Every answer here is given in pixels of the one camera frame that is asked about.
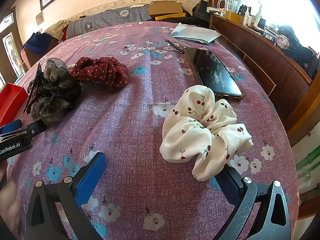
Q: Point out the black smartphone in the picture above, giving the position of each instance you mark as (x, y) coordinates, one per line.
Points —
(212, 72)

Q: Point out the blue cloth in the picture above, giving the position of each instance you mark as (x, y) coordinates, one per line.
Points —
(37, 42)

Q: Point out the dark red dotted scrunchie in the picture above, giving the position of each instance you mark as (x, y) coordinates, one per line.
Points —
(100, 71)

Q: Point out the grey plaid pillow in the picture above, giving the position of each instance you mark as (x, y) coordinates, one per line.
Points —
(107, 18)

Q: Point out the white cherry print scrunchie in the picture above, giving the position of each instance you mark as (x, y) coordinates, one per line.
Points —
(190, 135)

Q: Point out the black hair claw clip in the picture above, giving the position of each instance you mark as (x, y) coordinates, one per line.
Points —
(35, 85)

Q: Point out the beige cloth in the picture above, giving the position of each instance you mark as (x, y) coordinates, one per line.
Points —
(57, 28)

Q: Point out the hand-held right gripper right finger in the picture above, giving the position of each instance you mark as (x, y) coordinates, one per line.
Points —
(231, 188)

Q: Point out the black bag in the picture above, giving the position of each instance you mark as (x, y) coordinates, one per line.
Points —
(202, 10)

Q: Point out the dark olive dotted scrunchie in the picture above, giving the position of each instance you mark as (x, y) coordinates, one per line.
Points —
(58, 97)

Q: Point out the dark cloth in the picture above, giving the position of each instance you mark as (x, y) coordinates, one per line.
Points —
(297, 45)

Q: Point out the white paper sheet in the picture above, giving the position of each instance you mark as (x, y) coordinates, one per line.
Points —
(195, 33)

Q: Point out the white bottle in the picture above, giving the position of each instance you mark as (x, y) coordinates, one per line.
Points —
(247, 17)

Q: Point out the grey brown scrunchie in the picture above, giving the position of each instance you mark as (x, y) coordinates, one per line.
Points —
(56, 70)

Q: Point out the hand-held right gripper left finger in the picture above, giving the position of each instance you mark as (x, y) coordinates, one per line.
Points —
(90, 177)

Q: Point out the green striped white panel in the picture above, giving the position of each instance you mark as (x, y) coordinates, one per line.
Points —
(308, 162)

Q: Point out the round pale pouch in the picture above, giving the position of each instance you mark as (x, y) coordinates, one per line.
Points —
(282, 41)

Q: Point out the wooden headboard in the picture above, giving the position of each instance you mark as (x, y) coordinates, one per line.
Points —
(275, 72)

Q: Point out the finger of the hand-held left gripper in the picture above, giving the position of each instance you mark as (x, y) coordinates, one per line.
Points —
(37, 128)
(10, 127)

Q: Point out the person's left hand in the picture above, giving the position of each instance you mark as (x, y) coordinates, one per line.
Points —
(7, 200)

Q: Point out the wooden door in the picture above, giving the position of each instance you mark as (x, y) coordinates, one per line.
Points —
(10, 50)

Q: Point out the flat yellow box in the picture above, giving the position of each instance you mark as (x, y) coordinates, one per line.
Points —
(167, 17)

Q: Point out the brown small box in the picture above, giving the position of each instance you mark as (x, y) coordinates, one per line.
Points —
(233, 17)

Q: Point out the cardboard box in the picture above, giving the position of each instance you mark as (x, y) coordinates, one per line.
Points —
(165, 7)

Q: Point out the red box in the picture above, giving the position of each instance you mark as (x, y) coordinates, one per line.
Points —
(10, 97)

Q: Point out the pink floral bedsheet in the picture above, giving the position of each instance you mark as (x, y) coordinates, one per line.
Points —
(140, 120)

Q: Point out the clear measuring jug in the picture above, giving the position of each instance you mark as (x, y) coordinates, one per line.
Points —
(228, 5)

